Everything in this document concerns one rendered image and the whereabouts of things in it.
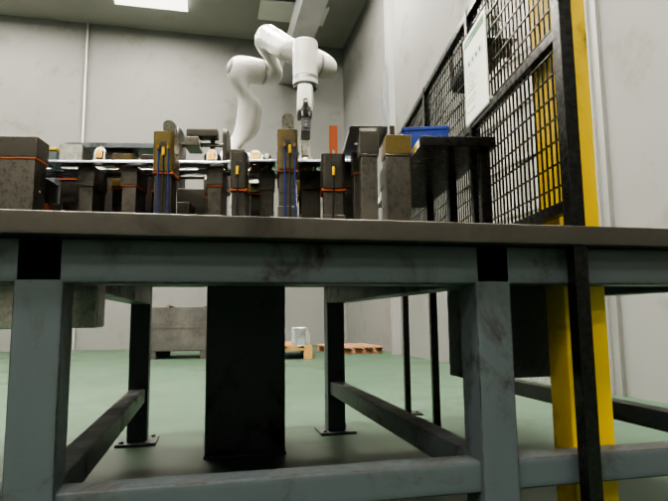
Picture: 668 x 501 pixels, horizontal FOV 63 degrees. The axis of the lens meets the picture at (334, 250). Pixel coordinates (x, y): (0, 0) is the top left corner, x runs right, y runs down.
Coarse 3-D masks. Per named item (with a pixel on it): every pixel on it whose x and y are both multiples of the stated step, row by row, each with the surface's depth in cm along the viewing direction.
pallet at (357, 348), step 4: (316, 344) 860; (320, 344) 847; (344, 344) 839; (348, 344) 838; (352, 344) 836; (356, 344) 835; (360, 344) 848; (364, 344) 832; (368, 344) 831; (320, 348) 846; (348, 348) 763; (352, 348) 765; (356, 348) 776; (360, 348) 777; (364, 348) 779; (368, 348) 780; (372, 348) 782; (376, 348) 783; (380, 348) 785; (348, 352) 772; (352, 352) 773; (356, 352) 775; (360, 352) 776; (364, 352) 778; (368, 352) 779; (372, 352) 781; (376, 352) 782; (380, 352) 784
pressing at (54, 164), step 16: (64, 160) 165; (80, 160) 166; (96, 160) 166; (112, 160) 167; (128, 160) 167; (144, 160) 167; (256, 160) 167; (272, 160) 167; (304, 160) 168; (48, 176) 183; (64, 176) 183; (112, 176) 184; (256, 176) 189
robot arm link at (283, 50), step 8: (272, 32) 200; (280, 32) 198; (272, 40) 196; (280, 40) 193; (288, 40) 192; (272, 48) 196; (280, 48) 192; (288, 48) 192; (280, 56) 193; (288, 56) 193; (328, 56) 187; (328, 64) 184; (336, 64) 187; (328, 72) 186
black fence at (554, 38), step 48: (480, 0) 177; (528, 0) 140; (528, 96) 139; (576, 96) 118; (528, 144) 141; (576, 144) 117; (576, 192) 116; (576, 288) 113; (432, 336) 236; (576, 336) 113; (432, 384) 234; (576, 384) 113
